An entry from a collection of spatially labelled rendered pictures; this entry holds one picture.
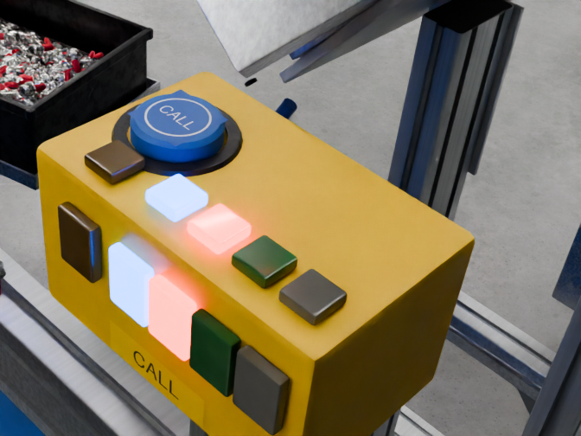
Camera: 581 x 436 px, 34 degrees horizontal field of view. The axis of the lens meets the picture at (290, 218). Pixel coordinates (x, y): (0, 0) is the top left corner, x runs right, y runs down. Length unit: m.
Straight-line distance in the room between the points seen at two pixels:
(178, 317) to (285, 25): 0.41
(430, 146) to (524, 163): 1.43
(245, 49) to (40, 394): 0.30
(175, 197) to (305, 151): 0.07
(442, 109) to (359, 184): 0.52
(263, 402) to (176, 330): 0.05
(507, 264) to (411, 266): 1.69
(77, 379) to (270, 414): 0.26
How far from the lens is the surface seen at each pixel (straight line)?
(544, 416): 1.02
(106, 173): 0.38
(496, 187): 2.24
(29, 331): 0.61
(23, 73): 0.88
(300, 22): 0.73
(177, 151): 0.39
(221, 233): 0.35
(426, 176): 0.95
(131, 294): 0.38
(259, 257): 0.34
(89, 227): 0.38
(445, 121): 0.92
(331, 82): 2.50
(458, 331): 1.08
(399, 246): 0.36
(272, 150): 0.40
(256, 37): 0.73
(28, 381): 0.63
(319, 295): 0.33
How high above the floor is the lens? 1.31
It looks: 40 degrees down
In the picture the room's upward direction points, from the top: 8 degrees clockwise
